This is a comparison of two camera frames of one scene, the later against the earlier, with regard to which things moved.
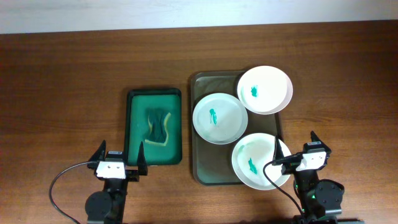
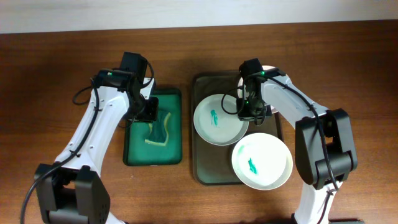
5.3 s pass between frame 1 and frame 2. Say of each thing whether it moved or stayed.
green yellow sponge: stayed
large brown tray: moved
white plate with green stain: stayed
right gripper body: moved
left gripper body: moved
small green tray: stayed
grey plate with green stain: stayed
